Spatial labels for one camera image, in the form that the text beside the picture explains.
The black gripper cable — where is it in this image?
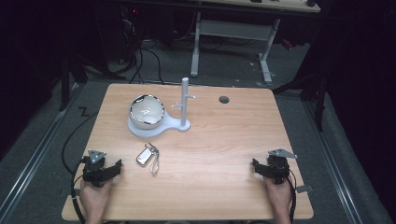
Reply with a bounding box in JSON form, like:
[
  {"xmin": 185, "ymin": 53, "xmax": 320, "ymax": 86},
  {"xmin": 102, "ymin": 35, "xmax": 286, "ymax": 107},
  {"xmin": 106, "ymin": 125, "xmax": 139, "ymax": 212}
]
[
  {"xmin": 287, "ymin": 169, "xmax": 298, "ymax": 224},
  {"xmin": 70, "ymin": 156, "xmax": 92, "ymax": 224}
]

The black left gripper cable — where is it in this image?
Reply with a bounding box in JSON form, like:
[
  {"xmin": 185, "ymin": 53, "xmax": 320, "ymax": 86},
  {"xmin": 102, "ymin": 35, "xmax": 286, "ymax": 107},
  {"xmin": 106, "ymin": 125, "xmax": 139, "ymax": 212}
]
[{"xmin": 70, "ymin": 156, "xmax": 92, "ymax": 224}]

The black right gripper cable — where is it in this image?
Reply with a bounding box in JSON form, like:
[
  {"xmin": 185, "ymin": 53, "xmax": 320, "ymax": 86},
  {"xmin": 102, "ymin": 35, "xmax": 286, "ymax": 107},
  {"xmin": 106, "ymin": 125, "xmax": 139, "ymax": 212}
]
[{"xmin": 287, "ymin": 169, "xmax": 298, "ymax": 224}]

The bundle of black cables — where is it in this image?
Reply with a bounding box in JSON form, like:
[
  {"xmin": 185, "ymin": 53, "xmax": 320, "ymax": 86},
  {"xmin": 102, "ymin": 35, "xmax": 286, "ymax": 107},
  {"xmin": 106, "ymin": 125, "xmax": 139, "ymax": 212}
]
[{"xmin": 106, "ymin": 12, "xmax": 166, "ymax": 86}]

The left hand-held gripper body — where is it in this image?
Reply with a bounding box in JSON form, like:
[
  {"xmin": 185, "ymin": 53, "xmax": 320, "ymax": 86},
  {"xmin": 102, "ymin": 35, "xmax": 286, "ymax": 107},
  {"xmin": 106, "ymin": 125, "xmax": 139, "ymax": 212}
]
[{"xmin": 81, "ymin": 149, "xmax": 116, "ymax": 189}]

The silver key fob with ring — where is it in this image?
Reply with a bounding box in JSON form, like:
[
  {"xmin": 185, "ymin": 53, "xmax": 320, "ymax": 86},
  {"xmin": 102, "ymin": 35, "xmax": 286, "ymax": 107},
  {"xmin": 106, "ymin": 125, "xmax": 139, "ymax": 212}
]
[{"xmin": 135, "ymin": 142, "xmax": 161, "ymax": 176}]

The white key stand with post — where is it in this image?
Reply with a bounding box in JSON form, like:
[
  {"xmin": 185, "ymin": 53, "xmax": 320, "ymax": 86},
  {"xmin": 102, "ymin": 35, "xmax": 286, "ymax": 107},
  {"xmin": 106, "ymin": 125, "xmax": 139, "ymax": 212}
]
[{"xmin": 127, "ymin": 77, "xmax": 197, "ymax": 139}]

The dark computer tower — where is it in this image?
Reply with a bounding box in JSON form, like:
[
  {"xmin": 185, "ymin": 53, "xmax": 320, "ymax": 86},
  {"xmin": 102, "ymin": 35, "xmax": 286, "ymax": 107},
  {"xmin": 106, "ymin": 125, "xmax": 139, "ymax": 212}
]
[{"xmin": 119, "ymin": 5, "xmax": 142, "ymax": 62}]

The person's right hand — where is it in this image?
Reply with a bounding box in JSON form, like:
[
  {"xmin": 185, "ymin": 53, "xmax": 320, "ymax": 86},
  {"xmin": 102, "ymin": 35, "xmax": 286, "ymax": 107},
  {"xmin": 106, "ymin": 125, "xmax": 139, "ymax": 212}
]
[{"xmin": 262, "ymin": 175, "xmax": 294, "ymax": 217}]

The black floor cable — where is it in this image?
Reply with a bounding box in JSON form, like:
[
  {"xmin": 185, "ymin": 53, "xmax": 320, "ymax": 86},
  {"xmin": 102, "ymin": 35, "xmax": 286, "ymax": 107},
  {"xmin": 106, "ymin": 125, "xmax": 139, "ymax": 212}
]
[{"xmin": 61, "ymin": 111, "xmax": 99, "ymax": 175}]

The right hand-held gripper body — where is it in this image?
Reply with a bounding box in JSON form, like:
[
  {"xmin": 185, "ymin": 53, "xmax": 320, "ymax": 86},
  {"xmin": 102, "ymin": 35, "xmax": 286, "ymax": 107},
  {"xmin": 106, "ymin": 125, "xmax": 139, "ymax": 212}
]
[{"xmin": 263, "ymin": 147, "xmax": 299, "ymax": 185}]

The white-legged wooden desk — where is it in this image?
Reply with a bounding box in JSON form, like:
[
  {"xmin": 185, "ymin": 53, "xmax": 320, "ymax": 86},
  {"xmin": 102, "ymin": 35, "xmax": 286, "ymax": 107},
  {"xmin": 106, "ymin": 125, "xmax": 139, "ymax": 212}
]
[{"xmin": 190, "ymin": 0, "xmax": 322, "ymax": 84}]

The white bowl with silver rim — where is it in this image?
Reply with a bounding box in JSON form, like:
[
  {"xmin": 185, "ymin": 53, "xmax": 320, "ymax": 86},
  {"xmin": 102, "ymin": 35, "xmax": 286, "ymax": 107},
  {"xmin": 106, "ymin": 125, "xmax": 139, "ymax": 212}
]
[{"xmin": 128, "ymin": 93, "xmax": 165, "ymax": 131}]

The person's left hand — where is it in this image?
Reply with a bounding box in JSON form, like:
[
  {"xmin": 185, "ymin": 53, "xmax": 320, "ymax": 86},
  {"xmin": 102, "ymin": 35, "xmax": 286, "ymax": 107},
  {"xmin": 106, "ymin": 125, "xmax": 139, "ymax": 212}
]
[{"xmin": 79, "ymin": 177, "xmax": 114, "ymax": 217}]

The black metal stand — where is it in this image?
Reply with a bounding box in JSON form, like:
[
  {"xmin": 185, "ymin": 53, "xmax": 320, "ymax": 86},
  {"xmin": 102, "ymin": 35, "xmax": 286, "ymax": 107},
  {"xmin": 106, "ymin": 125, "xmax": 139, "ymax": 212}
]
[
  {"xmin": 272, "ymin": 69, "xmax": 329, "ymax": 133},
  {"xmin": 58, "ymin": 43, "xmax": 127, "ymax": 112}
]

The metal floor rail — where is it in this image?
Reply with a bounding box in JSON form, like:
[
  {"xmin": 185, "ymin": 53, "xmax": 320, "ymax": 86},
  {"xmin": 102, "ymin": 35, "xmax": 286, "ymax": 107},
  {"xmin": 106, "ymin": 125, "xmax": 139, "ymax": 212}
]
[
  {"xmin": 302, "ymin": 100, "xmax": 363, "ymax": 224},
  {"xmin": 0, "ymin": 83, "xmax": 82, "ymax": 218}
]

